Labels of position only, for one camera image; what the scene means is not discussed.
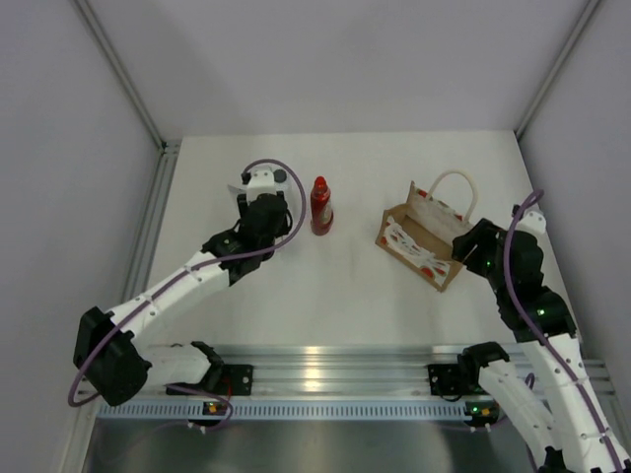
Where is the canvas watermelon print bag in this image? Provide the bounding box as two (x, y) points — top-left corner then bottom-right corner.
(376, 169), (479, 293)

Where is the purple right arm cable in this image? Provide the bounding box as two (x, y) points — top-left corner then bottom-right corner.
(502, 189), (625, 473)

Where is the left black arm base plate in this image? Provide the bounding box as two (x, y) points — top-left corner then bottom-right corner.
(166, 364), (253, 397)

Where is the aluminium frame post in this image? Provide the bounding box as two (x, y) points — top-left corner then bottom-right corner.
(514, 0), (604, 142)
(70, 0), (181, 153)

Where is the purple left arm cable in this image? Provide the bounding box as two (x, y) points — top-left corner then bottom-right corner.
(66, 158), (310, 435)

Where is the aluminium front rail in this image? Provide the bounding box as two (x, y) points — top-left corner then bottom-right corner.
(78, 344), (617, 401)

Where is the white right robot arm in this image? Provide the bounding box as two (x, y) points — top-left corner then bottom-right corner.
(453, 219), (630, 472)

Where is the red capped bottle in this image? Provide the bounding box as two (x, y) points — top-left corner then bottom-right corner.
(311, 176), (334, 236)

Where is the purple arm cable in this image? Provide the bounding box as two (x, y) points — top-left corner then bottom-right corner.
(502, 189), (625, 473)
(66, 158), (310, 435)

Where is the silver tube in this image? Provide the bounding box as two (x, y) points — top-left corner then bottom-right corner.
(227, 184), (246, 199)

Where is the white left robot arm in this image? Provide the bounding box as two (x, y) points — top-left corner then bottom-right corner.
(73, 191), (293, 406)

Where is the right aluminium frame post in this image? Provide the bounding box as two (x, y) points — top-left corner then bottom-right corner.
(514, 0), (604, 142)

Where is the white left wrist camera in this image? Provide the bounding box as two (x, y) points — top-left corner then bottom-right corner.
(242, 166), (277, 203)

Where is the left aluminium frame post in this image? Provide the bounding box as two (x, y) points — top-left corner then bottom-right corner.
(70, 0), (181, 153)

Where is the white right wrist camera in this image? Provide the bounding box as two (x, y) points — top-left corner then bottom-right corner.
(509, 205), (546, 237)

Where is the white bottle dark cap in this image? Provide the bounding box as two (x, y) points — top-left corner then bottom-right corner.
(273, 168), (301, 217)

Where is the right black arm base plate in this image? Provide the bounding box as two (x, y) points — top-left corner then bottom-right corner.
(427, 364), (483, 402)

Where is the slotted grey cable duct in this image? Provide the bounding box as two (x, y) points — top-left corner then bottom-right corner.
(98, 399), (499, 421)

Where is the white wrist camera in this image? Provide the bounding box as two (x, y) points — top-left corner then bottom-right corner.
(509, 205), (546, 237)
(242, 166), (277, 203)

